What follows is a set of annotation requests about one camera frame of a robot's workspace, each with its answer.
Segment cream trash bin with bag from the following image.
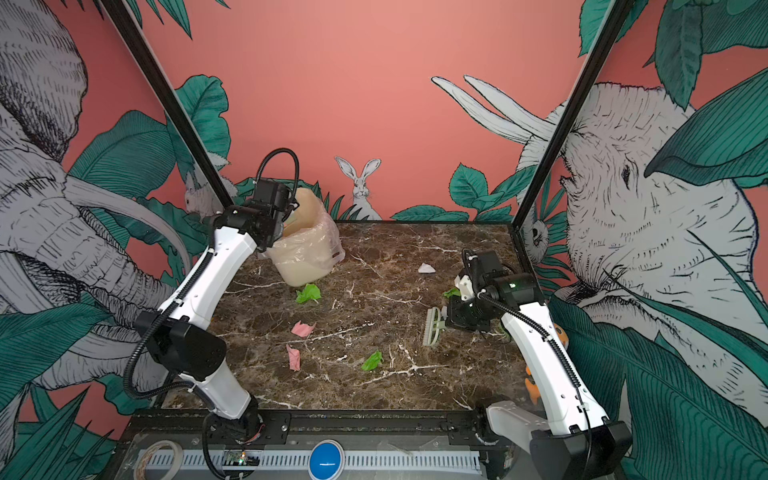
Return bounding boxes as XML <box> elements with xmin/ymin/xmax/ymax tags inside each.
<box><xmin>265</xmin><ymin>187</ymin><xmax>345</xmax><ymax>287</ymax></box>

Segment light green hand brush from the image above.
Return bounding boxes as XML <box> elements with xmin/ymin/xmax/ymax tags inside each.
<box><xmin>422</xmin><ymin>307</ymin><xmax>446</xmax><ymax>347</ymax></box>

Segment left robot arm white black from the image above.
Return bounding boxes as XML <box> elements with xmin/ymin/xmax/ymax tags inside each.
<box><xmin>123</xmin><ymin>179</ymin><xmax>299</xmax><ymax>444</ymax></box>

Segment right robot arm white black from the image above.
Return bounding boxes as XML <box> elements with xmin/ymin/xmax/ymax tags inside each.
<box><xmin>447</xmin><ymin>249</ymin><xmax>632</xmax><ymax>479</ymax></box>

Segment white paper scrap far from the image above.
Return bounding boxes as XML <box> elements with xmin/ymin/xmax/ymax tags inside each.
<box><xmin>418</xmin><ymin>263</ymin><xmax>436</xmax><ymax>274</ymax></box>

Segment green paper scrap near bin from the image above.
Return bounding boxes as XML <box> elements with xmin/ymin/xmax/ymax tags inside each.
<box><xmin>295</xmin><ymin>283</ymin><xmax>322</xmax><ymax>304</ymax></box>

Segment orange plush toy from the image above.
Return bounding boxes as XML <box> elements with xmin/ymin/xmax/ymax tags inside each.
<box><xmin>524</xmin><ymin>323</ymin><xmax>569</xmax><ymax>407</ymax></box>

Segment pink paper scrap upper left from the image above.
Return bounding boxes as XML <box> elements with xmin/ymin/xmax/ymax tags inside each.
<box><xmin>291</xmin><ymin>321</ymin><xmax>315</xmax><ymax>338</ymax></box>

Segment pink paper scrap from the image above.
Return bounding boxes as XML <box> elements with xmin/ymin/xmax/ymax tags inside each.
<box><xmin>291</xmin><ymin>321</ymin><xmax>315</xmax><ymax>338</ymax></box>
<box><xmin>286</xmin><ymin>345</ymin><xmax>301</xmax><ymax>372</ymax></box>

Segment green paper scrap centre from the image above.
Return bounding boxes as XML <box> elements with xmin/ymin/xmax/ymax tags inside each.
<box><xmin>361</xmin><ymin>350</ymin><xmax>383</xmax><ymax>371</ymax></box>

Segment pink paper scrap lower left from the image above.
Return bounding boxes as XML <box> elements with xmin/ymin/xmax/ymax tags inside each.
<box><xmin>286</xmin><ymin>345</ymin><xmax>301</xmax><ymax>372</ymax></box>

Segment blue round button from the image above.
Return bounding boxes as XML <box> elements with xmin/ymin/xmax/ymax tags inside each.
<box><xmin>308</xmin><ymin>439</ymin><xmax>346</xmax><ymax>480</ymax></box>

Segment white slotted cable duct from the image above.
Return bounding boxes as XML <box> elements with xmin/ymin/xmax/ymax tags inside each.
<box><xmin>134</xmin><ymin>449</ymin><xmax>482</xmax><ymax>473</ymax></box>

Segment coiled clear cable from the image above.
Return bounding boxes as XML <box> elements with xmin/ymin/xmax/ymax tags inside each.
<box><xmin>133</xmin><ymin>440</ymin><xmax>184</xmax><ymax>480</ymax></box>

